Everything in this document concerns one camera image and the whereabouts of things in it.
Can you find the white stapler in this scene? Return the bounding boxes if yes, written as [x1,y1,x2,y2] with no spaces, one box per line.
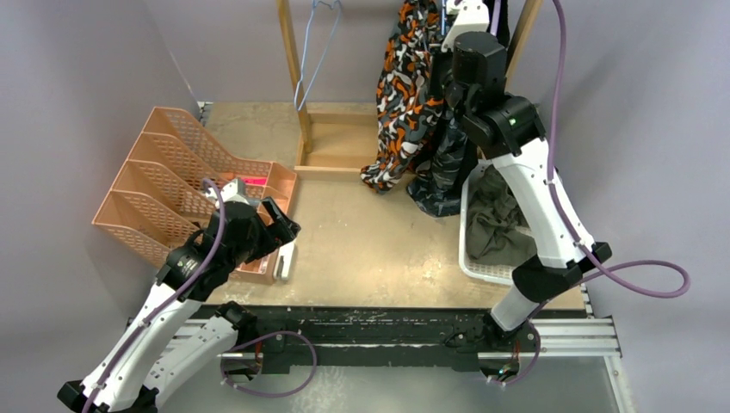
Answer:
[273,242,296,282]

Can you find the orange camouflage shorts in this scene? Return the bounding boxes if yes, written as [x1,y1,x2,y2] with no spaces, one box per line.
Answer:
[360,1,444,194]

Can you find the peach plastic file organizer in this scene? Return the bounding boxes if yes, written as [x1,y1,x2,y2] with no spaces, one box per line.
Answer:
[92,107,298,267]

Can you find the blue wire hanger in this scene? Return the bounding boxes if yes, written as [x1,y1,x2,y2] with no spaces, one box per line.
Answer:
[293,0,343,112]

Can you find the olive green shorts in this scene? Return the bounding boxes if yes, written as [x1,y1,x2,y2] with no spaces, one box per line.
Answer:
[466,166,536,267]

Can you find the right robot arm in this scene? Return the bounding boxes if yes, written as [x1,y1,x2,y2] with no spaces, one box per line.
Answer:
[435,1,612,350]

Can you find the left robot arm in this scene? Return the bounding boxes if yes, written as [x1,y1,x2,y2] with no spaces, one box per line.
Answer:
[57,179,300,412]

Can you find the purple hanger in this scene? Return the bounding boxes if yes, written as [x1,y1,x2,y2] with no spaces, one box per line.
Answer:
[490,0,502,36]

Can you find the grey camouflage shorts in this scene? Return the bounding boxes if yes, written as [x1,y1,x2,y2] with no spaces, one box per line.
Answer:
[406,108,478,218]

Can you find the black garment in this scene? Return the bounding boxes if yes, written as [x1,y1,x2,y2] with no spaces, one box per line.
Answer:
[486,0,511,49]

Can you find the pink highlighter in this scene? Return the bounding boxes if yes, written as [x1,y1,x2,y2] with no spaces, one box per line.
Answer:
[241,177,268,186]

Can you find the wooden clothes rack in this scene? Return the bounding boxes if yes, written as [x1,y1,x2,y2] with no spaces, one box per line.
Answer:
[275,0,544,182]

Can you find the white plastic basket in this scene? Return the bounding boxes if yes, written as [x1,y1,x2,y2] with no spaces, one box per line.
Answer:
[458,160,512,286]

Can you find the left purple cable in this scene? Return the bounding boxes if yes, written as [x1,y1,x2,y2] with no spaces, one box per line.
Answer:
[79,178,318,413]

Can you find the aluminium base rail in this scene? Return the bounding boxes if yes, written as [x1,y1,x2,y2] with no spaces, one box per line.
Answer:
[116,305,622,378]

